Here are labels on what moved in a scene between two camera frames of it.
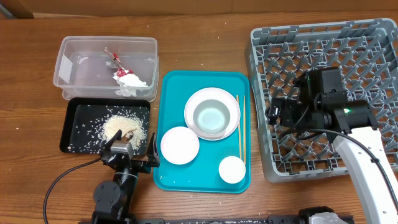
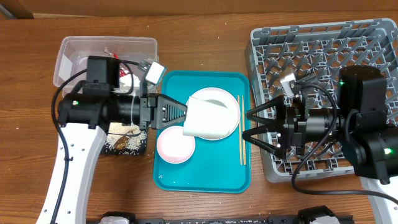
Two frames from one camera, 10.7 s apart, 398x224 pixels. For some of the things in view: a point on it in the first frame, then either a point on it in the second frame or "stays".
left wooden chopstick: [238, 119] stays
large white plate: [216, 94] stays
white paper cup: [232, 169] to [204, 118]
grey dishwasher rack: [366, 51] stays
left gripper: [145, 167] to [153, 111]
